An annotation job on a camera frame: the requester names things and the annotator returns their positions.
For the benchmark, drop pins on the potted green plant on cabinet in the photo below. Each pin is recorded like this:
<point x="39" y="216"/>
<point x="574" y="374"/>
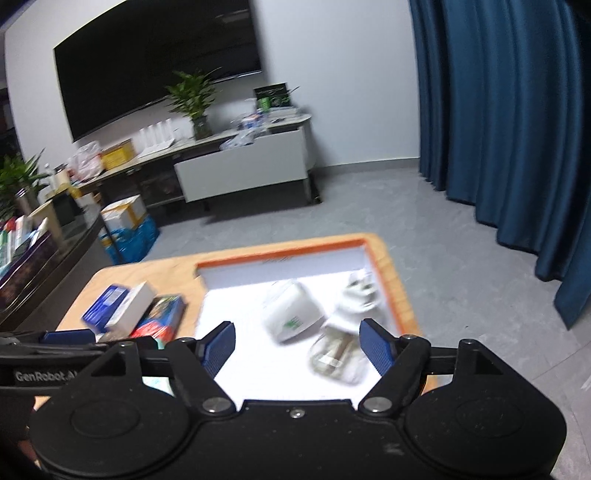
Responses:
<point x="191" y="96"/>

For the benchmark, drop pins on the white router with antennas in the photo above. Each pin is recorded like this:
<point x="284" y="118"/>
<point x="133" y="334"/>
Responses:
<point x="156" y="137"/>

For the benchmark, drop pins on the orange rimmed white tray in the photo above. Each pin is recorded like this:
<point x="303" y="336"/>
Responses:
<point x="297" y="310"/>

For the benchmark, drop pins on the yellow box on cabinet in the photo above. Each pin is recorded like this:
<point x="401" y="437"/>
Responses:
<point x="117" y="155"/>

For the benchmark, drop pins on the black green display box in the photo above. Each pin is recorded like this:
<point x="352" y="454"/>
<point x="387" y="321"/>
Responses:
<point x="272" y="97"/>

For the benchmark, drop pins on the large black television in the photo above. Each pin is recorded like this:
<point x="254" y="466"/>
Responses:
<point x="124" y="59"/>

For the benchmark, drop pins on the red blue card box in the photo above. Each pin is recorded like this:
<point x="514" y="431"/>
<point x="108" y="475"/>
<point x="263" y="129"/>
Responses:
<point x="161" y="320"/>

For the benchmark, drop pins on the potted plant at left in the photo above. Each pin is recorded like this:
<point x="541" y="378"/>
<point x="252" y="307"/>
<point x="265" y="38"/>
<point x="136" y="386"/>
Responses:
<point x="17" y="174"/>

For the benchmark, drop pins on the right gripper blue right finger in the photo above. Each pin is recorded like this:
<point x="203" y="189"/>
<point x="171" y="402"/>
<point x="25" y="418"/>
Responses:
<point x="402" y="363"/>

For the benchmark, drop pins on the blue bag on floor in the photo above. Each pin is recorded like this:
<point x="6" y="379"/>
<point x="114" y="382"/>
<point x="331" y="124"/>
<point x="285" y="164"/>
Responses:
<point x="130" y="245"/>

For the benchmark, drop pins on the white cardboard box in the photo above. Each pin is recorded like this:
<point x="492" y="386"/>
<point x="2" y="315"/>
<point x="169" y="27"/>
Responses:
<point x="131" y="310"/>

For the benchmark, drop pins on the blue curtain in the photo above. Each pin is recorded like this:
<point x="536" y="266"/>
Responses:
<point x="504" y="90"/>

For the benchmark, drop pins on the wooden table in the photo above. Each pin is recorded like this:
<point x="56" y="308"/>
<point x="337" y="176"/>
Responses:
<point x="152" y="286"/>

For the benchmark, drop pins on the blue cardboard box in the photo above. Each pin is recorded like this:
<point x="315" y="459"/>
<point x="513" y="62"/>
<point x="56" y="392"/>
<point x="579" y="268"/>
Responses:
<point x="102" y="309"/>

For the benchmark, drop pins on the clear plastic packet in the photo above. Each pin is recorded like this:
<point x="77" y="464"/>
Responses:
<point x="338" y="355"/>

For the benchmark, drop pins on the purple box of items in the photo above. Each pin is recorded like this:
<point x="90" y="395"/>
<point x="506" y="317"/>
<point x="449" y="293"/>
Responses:
<point x="26" y="267"/>

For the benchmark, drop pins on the cardboard box on floor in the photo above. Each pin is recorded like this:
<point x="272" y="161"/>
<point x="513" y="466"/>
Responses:
<point x="124" y="214"/>

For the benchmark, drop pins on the dark round side table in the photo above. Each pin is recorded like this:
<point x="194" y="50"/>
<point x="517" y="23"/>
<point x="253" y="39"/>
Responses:
<point x="45" y="301"/>

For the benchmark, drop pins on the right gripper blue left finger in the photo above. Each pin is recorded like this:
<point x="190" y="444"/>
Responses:
<point x="196" y="363"/>

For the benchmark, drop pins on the red white plastic bag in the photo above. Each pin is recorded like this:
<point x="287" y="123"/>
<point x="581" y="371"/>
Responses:
<point x="86" y="163"/>

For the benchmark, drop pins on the white plug adapter with prongs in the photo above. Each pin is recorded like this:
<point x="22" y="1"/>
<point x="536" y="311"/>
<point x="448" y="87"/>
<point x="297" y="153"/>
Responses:
<point x="360" y="300"/>

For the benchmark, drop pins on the white tv cabinet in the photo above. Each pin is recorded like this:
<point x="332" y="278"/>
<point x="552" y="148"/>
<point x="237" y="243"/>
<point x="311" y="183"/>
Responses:
<point x="198" y="170"/>

